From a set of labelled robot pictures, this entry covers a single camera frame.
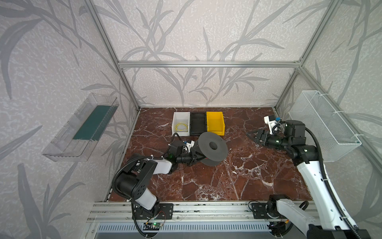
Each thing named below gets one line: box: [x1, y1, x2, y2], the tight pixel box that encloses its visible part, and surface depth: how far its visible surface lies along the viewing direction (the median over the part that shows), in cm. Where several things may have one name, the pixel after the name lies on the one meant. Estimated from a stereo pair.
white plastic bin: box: [171, 111, 191, 137], surface depth 108 cm
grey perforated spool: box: [193, 131, 229, 167], surface depth 88 cm
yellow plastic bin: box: [206, 111, 226, 136], surface depth 108 cm
